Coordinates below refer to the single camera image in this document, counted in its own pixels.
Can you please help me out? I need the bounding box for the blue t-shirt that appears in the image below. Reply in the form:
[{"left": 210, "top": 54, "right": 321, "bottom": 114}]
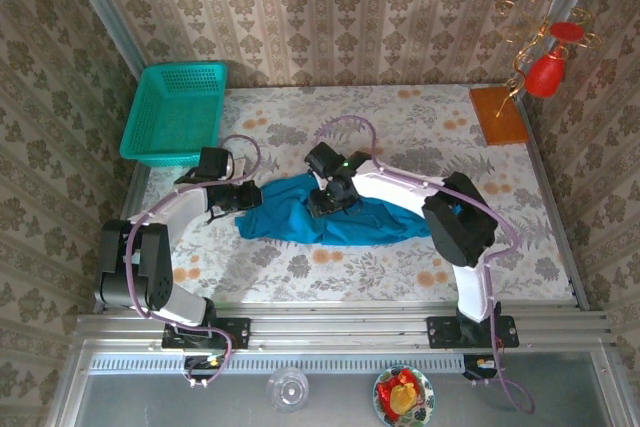
[{"left": 234, "top": 170, "right": 434, "bottom": 248}]

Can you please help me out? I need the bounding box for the floral tablecloth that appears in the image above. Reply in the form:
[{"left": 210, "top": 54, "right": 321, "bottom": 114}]
[{"left": 117, "top": 85, "right": 575, "bottom": 304}]

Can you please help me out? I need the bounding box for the teal plastic basket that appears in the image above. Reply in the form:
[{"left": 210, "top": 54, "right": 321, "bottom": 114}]
[{"left": 118, "top": 61, "right": 229, "bottom": 168}]

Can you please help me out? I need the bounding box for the orange wooden base board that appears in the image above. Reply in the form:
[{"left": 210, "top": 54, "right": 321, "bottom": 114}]
[{"left": 468, "top": 86, "right": 530, "bottom": 147}]

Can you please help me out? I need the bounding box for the clear plastic cup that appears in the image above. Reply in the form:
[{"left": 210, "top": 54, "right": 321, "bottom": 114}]
[{"left": 266, "top": 366, "right": 310, "bottom": 414}]

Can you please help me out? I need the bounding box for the red foil wrapper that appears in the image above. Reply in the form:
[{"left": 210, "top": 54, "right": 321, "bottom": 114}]
[{"left": 376, "top": 368, "right": 422, "bottom": 421}]

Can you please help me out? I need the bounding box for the leaf patterned plate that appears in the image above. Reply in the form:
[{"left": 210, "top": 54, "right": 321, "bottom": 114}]
[{"left": 372, "top": 364, "right": 436, "bottom": 427}]

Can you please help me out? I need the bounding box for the red goblet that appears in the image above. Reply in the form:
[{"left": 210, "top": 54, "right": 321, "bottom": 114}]
[{"left": 523, "top": 20, "right": 589, "bottom": 99}]

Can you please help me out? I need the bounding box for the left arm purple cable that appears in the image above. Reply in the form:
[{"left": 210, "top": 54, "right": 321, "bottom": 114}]
[{"left": 125, "top": 134, "right": 263, "bottom": 389}]

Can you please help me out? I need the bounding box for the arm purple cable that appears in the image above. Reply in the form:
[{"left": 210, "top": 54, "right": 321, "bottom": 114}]
[
  {"left": 125, "top": 134, "right": 263, "bottom": 389},
  {"left": 313, "top": 115, "right": 536, "bottom": 416}
]

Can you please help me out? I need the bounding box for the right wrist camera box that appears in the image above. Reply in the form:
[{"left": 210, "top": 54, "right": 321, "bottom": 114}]
[{"left": 303, "top": 141, "right": 347, "bottom": 179}]

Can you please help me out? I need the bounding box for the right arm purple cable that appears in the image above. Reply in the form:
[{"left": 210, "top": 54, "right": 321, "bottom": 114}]
[{"left": 313, "top": 115, "right": 536, "bottom": 416}]

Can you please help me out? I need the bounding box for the aluminium rail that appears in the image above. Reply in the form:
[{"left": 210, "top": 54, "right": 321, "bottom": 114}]
[{"left": 73, "top": 302, "right": 617, "bottom": 352}]

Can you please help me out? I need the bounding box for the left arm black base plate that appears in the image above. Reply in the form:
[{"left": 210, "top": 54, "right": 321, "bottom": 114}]
[{"left": 161, "top": 316, "right": 251, "bottom": 351}]

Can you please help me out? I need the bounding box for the grey slotted cable duct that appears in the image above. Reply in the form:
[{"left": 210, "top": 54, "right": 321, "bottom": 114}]
[{"left": 88, "top": 352, "right": 466, "bottom": 374}]

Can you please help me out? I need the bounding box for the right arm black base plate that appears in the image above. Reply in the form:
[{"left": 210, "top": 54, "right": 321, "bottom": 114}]
[{"left": 426, "top": 315, "right": 520, "bottom": 350}]

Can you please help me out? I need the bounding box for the gold wire stand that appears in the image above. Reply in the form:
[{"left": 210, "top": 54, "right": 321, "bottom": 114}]
[{"left": 494, "top": 0, "right": 603, "bottom": 118}]

